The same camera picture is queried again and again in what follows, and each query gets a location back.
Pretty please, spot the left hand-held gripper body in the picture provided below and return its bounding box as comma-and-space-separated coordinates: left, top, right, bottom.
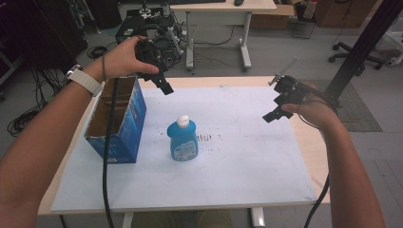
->
134, 37, 168, 84

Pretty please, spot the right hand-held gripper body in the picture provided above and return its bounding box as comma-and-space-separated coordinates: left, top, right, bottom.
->
268, 74, 318, 112

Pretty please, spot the blue cardboard box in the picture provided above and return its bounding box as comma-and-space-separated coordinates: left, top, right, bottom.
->
83, 75, 148, 164

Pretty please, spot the blue bottle with white cap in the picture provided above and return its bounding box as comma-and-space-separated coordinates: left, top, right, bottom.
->
166, 114, 200, 162

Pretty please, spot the person's left hand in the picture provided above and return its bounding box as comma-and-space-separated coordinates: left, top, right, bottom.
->
90, 35, 161, 84

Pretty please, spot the person's right hand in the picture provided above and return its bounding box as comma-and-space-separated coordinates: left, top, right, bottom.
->
280, 81, 342, 133

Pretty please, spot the black equipment pile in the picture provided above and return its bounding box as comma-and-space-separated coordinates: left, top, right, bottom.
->
115, 7, 185, 70

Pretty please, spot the white wristwatch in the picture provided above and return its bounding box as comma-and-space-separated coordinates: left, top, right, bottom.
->
65, 64, 105, 98

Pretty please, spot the black office chair base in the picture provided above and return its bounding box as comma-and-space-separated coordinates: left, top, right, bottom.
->
328, 41, 386, 72

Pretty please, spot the grey floor mat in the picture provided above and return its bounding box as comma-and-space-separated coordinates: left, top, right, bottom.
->
303, 79, 383, 133

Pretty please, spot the black keyboard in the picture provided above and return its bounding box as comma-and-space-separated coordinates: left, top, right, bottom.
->
170, 0, 228, 5

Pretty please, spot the brown cardboard box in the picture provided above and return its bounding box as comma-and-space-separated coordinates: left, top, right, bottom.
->
249, 3, 297, 31

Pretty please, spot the white desk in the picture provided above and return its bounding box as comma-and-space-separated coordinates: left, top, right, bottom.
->
169, 0, 278, 72

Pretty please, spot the wooden cabinet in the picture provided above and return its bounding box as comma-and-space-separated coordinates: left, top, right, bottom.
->
313, 0, 378, 29

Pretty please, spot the dark curtain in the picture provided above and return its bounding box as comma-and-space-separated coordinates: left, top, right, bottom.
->
0, 0, 88, 72

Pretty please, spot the small black cable coil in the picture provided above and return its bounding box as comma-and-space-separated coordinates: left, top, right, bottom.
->
86, 45, 108, 60

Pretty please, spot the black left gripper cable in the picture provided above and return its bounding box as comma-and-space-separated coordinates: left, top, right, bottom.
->
101, 77, 121, 228

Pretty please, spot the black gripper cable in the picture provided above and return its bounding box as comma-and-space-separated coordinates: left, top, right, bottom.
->
302, 174, 331, 228
101, 77, 121, 228

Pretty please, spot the black metal post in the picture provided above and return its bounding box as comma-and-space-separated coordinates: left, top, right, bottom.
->
324, 0, 403, 103

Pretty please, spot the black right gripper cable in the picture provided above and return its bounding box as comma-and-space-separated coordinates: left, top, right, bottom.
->
302, 174, 331, 228

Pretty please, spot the black cable bundle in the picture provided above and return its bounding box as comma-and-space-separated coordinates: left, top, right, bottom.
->
6, 67, 61, 138

